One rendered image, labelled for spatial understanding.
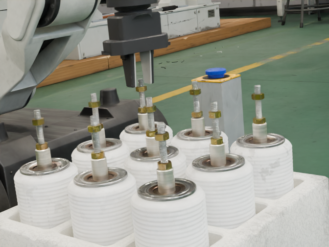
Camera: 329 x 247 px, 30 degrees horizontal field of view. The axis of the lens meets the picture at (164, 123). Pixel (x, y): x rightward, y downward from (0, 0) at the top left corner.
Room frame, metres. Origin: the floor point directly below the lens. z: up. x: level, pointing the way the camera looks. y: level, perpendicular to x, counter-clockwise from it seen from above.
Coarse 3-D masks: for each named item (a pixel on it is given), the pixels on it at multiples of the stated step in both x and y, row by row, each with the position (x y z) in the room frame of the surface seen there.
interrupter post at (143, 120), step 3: (138, 114) 1.07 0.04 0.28; (141, 114) 1.06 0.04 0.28; (144, 114) 1.06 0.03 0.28; (138, 117) 1.07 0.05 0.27; (141, 117) 1.06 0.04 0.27; (144, 117) 1.06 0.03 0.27; (147, 117) 1.06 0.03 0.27; (141, 120) 1.06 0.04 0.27; (144, 120) 1.06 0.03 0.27; (147, 120) 1.06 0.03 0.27; (141, 123) 1.06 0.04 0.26; (144, 123) 1.06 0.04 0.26; (147, 123) 1.06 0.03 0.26; (141, 126) 1.06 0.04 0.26; (144, 126) 1.06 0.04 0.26; (147, 126) 1.06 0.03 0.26; (141, 129) 1.06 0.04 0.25; (144, 129) 1.06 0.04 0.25; (147, 129) 1.06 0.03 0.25
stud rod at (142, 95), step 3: (141, 78) 1.07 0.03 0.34; (138, 81) 1.07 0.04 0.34; (141, 81) 1.07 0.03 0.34; (141, 84) 1.07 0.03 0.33; (141, 93) 1.07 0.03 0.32; (141, 96) 1.07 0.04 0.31; (144, 96) 1.07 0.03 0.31; (141, 99) 1.07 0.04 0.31; (144, 99) 1.07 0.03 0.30; (141, 102) 1.07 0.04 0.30; (144, 102) 1.07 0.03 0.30; (141, 105) 1.07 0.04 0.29; (144, 105) 1.07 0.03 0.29
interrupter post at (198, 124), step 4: (192, 120) 0.99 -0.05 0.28; (196, 120) 0.98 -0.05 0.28; (200, 120) 0.99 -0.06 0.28; (192, 124) 0.99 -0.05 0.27; (196, 124) 0.99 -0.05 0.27; (200, 124) 0.99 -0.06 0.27; (204, 124) 0.99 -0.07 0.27; (192, 128) 0.99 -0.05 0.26; (196, 128) 0.99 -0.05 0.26; (200, 128) 0.98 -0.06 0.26; (204, 128) 0.99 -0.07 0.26; (192, 132) 0.99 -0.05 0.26; (196, 132) 0.99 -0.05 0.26; (200, 132) 0.98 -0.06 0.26; (204, 132) 0.99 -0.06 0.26; (196, 136) 0.99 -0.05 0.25
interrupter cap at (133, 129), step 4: (132, 124) 1.10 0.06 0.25; (136, 124) 1.10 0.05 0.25; (156, 124) 1.08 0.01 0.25; (164, 124) 1.07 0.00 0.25; (128, 128) 1.07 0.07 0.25; (132, 128) 1.07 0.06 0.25; (136, 128) 1.08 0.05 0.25; (156, 128) 1.05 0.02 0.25; (128, 132) 1.05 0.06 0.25; (132, 132) 1.04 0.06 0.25; (136, 132) 1.04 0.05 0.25; (140, 132) 1.03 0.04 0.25; (144, 132) 1.03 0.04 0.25
